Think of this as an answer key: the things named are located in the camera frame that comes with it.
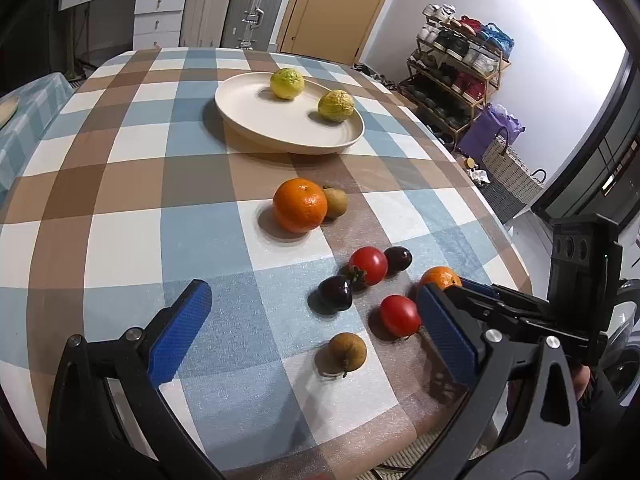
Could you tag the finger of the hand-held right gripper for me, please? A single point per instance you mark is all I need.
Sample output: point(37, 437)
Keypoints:
point(500, 317)
point(475, 285)

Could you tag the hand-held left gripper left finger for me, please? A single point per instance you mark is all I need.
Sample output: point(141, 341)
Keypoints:
point(182, 330)

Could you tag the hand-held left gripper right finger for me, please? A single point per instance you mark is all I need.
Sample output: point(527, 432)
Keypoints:
point(445, 335)

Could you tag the small mandarin orange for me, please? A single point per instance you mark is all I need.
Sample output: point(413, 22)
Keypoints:
point(440, 277)

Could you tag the red tomato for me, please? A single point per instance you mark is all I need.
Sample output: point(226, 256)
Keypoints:
point(369, 265)
point(399, 315)

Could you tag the tan brown fruit with stem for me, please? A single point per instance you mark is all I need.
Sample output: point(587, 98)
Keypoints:
point(347, 353)

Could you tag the olive brown round fruit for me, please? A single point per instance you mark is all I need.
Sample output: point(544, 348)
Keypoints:
point(337, 204)

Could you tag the large orange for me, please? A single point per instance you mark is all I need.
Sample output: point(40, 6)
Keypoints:
point(299, 206)

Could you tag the cream round plate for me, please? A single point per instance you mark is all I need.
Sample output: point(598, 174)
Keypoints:
point(260, 115)

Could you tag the dark purple plum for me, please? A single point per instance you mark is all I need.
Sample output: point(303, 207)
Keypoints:
point(335, 292)
point(399, 259)

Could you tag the white washing machine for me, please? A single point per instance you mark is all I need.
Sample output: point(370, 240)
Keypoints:
point(627, 360)

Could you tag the crumpled white paper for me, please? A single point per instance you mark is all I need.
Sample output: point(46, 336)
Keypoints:
point(480, 176)

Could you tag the woven basket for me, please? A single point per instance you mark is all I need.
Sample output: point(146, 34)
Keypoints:
point(510, 170)

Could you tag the brown blue checked tablecloth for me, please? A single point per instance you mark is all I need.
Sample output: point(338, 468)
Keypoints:
point(125, 220)

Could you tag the dark glass cabinet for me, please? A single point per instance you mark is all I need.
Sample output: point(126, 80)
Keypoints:
point(600, 160)

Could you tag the purple bag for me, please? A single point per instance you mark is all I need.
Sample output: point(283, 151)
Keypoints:
point(482, 132)

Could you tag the metal shoe rack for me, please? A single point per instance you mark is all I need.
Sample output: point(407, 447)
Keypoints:
point(492, 77)

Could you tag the dull yellow guava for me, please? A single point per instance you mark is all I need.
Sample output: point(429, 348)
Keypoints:
point(336, 106)

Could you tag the pile of dark shoes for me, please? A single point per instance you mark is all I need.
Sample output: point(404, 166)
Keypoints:
point(372, 76)

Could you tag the rows of shoes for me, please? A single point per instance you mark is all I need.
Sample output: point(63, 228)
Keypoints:
point(465, 45)

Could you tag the blue checked side tablecloth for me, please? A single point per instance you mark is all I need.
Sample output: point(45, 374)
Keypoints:
point(35, 130)

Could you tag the yellow green guava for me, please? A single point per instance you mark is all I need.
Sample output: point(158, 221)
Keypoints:
point(286, 83)

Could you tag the wooden round plate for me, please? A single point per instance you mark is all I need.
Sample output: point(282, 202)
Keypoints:
point(7, 110)

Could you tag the wooden door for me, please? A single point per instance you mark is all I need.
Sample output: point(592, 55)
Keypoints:
point(335, 5)

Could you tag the white desk with drawers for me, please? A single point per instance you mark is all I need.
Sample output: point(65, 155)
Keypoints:
point(155, 7)

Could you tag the white suitcase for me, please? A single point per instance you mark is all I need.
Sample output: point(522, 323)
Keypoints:
point(207, 5)

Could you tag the silver suitcase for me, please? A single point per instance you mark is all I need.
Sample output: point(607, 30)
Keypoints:
point(252, 10)

